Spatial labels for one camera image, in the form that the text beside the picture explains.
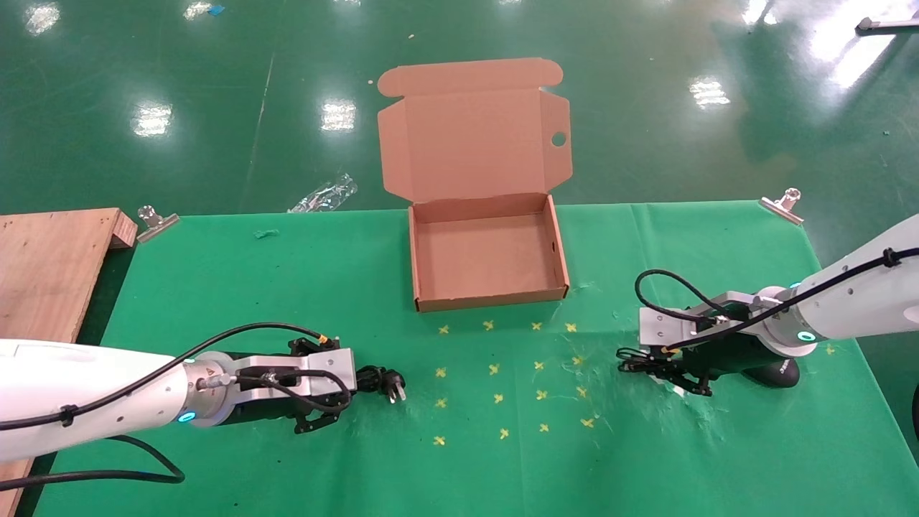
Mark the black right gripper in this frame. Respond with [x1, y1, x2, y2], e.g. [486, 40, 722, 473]
[650, 306, 781, 398]

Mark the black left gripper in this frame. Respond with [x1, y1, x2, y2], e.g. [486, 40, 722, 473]
[215, 336, 354, 436]

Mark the black data cable with plug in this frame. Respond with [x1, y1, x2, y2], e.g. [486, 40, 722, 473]
[355, 365, 408, 403]

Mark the black wired computer mouse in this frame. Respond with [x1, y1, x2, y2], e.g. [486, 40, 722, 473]
[616, 347, 801, 390]

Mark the open brown cardboard box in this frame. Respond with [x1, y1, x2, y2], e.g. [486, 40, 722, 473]
[376, 57, 573, 313]

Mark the silver metal table clamp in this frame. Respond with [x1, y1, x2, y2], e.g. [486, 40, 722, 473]
[759, 188, 805, 225]
[136, 205, 179, 243]

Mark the clear plastic bag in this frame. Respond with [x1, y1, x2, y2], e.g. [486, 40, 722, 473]
[288, 172, 358, 214]

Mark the brown wooden board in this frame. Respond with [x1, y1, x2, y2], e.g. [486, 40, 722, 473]
[0, 208, 138, 517]

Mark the black floor stand base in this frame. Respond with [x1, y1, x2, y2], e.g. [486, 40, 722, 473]
[856, 16, 919, 33]

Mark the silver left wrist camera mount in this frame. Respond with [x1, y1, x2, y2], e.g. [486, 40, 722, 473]
[230, 348, 358, 399]

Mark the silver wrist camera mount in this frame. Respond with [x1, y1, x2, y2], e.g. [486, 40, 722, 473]
[230, 348, 358, 399]
[639, 289, 775, 348]

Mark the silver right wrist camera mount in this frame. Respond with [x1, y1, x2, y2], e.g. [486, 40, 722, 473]
[639, 289, 775, 348]

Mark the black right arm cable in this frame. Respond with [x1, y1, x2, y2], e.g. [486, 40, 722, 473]
[635, 248, 919, 354]

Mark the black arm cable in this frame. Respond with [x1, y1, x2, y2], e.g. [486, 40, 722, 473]
[0, 323, 353, 432]
[635, 248, 919, 354]

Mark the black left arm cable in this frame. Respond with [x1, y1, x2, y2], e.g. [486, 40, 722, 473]
[0, 323, 353, 432]

